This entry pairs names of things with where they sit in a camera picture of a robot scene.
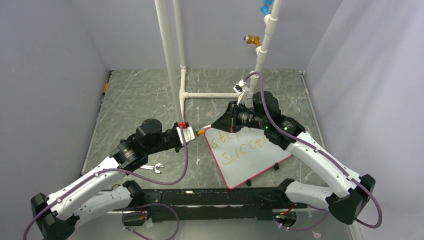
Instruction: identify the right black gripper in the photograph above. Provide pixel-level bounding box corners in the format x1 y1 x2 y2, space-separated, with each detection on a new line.
211 100 268 133

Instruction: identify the pink framed whiteboard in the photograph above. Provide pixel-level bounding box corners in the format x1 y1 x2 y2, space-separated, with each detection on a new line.
203 127 292 190

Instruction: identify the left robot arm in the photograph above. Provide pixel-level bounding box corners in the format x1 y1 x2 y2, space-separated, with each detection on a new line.
22 118 198 240

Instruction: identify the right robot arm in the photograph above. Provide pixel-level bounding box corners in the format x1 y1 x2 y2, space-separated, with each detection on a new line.
211 91 376 225

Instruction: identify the silver open-end wrench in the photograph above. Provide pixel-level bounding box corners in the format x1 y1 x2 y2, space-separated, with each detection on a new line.
139 163 164 174

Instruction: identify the blue clamp on pipe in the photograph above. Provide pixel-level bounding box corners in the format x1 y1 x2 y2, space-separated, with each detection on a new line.
260 0 274 16

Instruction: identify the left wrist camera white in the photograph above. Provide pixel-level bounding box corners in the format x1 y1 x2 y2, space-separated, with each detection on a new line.
176 121 198 144

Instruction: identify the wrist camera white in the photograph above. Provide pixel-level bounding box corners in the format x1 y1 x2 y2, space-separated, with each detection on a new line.
233 79 251 106
176 121 198 144

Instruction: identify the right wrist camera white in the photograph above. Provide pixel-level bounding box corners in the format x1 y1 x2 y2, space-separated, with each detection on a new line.
233 79 251 106

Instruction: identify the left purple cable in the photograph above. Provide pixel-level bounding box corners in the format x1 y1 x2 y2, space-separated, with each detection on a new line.
22 124 190 240

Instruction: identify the purple cable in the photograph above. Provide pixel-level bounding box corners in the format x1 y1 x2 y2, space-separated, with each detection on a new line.
22 124 190 240
243 71 383 230

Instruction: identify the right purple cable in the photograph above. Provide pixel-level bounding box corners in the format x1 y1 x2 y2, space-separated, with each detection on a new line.
243 71 383 230

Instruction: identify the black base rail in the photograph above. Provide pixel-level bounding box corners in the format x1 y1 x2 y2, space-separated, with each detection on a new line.
99 188 324 228

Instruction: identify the orange clamp mounted camera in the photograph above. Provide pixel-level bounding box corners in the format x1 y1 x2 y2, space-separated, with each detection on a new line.
243 34 261 47

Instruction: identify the white pvc pipe frame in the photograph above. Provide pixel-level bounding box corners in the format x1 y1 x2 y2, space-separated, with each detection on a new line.
154 0 283 122

